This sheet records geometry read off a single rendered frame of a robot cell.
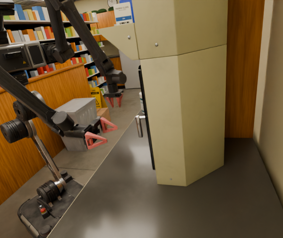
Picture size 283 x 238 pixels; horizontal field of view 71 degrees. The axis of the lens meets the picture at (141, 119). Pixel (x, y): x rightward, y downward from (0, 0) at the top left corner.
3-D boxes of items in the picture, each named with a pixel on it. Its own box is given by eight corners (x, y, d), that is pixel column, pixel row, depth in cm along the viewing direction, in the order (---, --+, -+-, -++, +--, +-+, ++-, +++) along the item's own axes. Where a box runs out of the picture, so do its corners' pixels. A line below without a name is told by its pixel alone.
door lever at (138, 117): (151, 139, 74) (152, 135, 76) (148, 115, 70) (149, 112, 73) (137, 138, 76) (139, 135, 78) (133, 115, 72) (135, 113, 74)
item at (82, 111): (100, 115, 330) (96, 97, 317) (81, 133, 278) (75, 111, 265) (79, 116, 343) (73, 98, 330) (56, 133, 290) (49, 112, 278)
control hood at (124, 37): (160, 47, 87) (158, 22, 83) (139, 59, 59) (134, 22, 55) (135, 51, 90) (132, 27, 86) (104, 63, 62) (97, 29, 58)
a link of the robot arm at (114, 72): (107, 59, 113) (97, 67, 108) (121, 59, 106) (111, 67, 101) (115, 77, 120) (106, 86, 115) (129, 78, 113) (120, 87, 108)
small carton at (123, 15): (133, 24, 66) (130, 4, 64) (132, 23, 61) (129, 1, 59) (118, 27, 66) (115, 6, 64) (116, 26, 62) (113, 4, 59)
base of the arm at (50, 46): (60, 60, 137) (55, 41, 132) (66, 59, 132) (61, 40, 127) (48, 62, 131) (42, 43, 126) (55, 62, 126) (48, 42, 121)
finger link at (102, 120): (118, 117, 81) (98, 116, 84) (111, 126, 75) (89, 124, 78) (120, 131, 84) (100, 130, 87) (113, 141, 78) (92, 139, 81)
